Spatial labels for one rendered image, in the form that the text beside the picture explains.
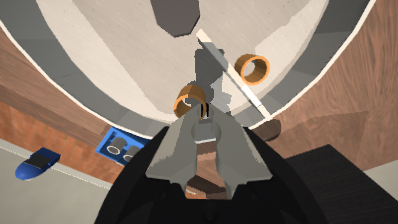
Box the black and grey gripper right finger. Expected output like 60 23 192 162
206 102 329 224

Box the grey metal sleeve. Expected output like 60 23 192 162
123 146 140 162
107 137 127 154

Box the blue square tray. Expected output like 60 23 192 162
95 126 151 166

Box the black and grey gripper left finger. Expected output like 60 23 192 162
94 102 203 224

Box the bronze bushing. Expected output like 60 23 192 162
234 54 270 85
174 84 207 121

